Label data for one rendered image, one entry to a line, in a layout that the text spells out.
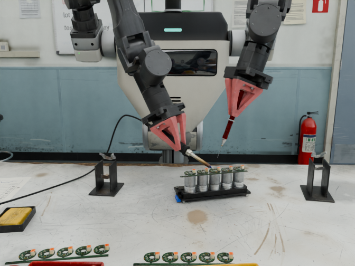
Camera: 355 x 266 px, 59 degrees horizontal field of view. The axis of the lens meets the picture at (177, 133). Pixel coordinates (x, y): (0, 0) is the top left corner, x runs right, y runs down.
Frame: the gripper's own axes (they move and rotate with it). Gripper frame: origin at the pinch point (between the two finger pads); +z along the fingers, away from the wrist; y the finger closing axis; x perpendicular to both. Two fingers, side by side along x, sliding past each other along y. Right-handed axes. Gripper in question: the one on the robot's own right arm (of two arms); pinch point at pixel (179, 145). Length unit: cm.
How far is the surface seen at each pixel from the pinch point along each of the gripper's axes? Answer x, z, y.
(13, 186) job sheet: 35.3, -8.4, -19.8
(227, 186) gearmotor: -6.7, 12.5, 0.2
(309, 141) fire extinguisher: 35, 47, 263
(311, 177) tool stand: -20.9, 18.6, 10.6
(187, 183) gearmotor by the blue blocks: -1.7, 7.9, -5.9
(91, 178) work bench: 24.8, -2.3, -6.2
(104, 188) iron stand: 17.1, 1.5, -10.3
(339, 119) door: 6, 42, 291
